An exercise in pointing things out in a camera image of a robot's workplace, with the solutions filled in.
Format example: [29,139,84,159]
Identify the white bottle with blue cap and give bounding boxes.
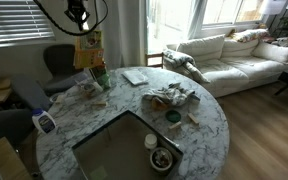
[31,107,58,136]

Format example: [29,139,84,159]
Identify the folded white paper towel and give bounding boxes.
[121,68,150,86]

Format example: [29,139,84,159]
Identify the white sofa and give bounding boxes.
[165,28,288,99]

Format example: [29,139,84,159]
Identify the wooden chair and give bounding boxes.
[144,51,165,70]

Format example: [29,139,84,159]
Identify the green bottle with red cap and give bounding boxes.
[96,73,113,91]

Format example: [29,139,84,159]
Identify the dark grey chair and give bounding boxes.
[0,108,36,148]

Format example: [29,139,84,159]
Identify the grey upholstered armchair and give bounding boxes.
[9,43,89,112]

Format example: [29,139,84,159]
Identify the white window blinds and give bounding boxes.
[0,0,56,49]

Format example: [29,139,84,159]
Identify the yellow dog cover book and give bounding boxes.
[72,29,106,71]

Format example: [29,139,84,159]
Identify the green sticky note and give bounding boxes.
[89,165,109,180]

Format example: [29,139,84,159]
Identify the crumpled grey white cloth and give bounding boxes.
[141,82,201,108]

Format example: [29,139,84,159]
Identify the small white bottle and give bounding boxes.
[143,133,159,151]

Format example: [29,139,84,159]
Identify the light wooden block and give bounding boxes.
[92,100,109,108]
[168,121,183,131]
[187,112,201,125]
[54,94,66,105]

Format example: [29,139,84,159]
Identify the small orange brown object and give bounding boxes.
[150,96,170,112]

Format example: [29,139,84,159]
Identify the white sheer curtain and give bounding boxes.
[83,0,149,69]

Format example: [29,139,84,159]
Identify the clear plastic storage container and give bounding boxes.
[71,67,119,100]

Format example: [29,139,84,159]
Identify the grey white throw blanket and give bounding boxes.
[162,48,212,85]

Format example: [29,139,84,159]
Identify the patterned sofa pillow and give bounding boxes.
[231,28,270,44]

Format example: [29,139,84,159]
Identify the dark green round lid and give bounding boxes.
[164,109,182,124]

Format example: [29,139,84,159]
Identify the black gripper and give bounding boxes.
[63,0,92,32]

